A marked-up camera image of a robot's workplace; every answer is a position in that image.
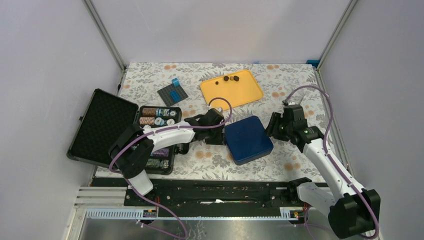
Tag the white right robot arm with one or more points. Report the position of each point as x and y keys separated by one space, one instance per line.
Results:
x=351 y=209

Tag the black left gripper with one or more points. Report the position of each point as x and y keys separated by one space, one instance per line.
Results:
x=220 y=140

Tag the floral table cloth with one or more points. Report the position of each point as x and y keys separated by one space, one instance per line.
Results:
x=214 y=162

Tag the yellow plastic tray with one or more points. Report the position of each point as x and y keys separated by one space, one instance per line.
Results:
x=231 y=93

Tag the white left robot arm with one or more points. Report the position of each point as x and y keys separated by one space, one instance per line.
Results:
x=133 y=148

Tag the blue tin lid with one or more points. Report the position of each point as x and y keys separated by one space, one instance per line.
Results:
x=247 y=141

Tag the blue clamp at corner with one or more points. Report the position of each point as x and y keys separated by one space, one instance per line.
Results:
x=314 y=63

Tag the clear plastic tongs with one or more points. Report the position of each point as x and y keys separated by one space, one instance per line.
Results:
x=297 y=97

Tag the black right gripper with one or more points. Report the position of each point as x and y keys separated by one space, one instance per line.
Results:
x=272 y=129

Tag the pile of dark chocolates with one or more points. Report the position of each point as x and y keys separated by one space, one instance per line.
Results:
x=227 y=78

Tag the blue building brick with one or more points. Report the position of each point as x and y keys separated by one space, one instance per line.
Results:
x=175 y=82

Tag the black poker chip case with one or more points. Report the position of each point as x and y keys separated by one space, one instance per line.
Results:
x=106 y=118

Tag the grey cable duct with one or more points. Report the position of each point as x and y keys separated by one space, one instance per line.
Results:
x=152 y=214

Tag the grey building block plate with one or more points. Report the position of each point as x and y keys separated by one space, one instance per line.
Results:
x=172 y=94

